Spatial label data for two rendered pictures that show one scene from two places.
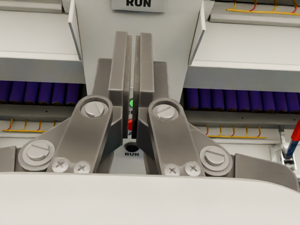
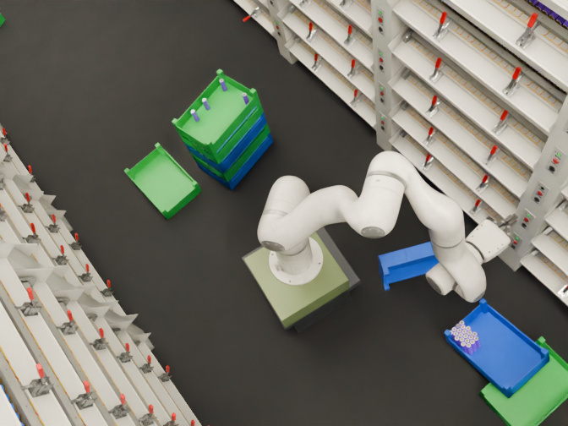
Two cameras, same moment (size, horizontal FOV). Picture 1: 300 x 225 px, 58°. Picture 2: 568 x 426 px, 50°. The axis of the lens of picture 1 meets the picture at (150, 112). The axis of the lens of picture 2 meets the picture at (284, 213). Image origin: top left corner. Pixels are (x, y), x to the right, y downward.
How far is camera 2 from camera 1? 189 cm
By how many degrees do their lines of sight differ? 43
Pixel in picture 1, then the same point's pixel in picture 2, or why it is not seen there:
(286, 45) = not seen: outside the picture
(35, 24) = (518, 181)
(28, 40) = (513, 184)
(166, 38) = (540, 210)
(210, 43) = (555, 218)
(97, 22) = (527, 197)
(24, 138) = (496, 192)
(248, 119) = not seen: outside the picture
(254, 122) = not seen: outside the picture
